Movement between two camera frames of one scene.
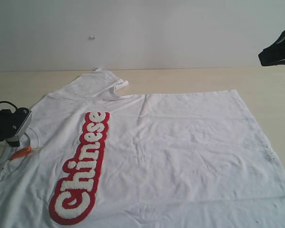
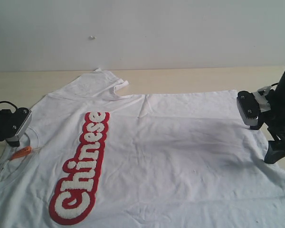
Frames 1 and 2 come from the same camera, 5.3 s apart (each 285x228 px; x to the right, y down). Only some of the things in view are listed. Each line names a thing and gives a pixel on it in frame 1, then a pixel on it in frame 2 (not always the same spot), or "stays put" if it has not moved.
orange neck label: (23, 152) stays put
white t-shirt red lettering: (91, 157) stays put
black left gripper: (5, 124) stays put
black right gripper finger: (283, 48) -> (280, 120)
